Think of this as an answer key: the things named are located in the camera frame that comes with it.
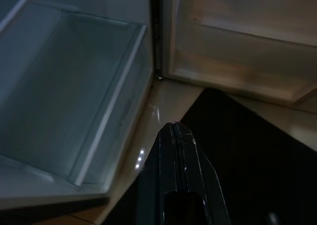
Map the black floor mat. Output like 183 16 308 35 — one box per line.
104 88 317 225

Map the steel fridge door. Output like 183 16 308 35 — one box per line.
168 0 317 107

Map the clear fridge crisper drawer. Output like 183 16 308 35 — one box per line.
0 0 154 188

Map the steel fridge cabinet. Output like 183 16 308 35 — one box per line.
0 0 169 211

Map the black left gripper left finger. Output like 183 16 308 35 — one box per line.
137 122 178 225

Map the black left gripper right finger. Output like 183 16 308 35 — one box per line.
174 122 231 225

